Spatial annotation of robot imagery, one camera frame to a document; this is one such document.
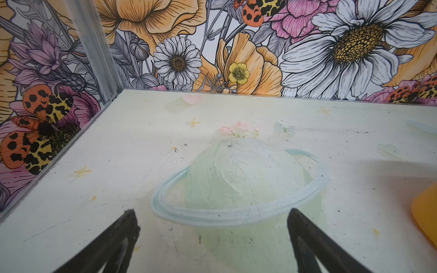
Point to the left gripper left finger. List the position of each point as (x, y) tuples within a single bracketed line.
[(110, 252)]

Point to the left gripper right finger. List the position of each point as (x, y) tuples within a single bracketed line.
[(312, 246)]

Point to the yellow plastic bin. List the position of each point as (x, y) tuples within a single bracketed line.
[(424, 211)]

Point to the left aluminium corner post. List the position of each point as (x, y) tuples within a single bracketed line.
[(88, 25)]

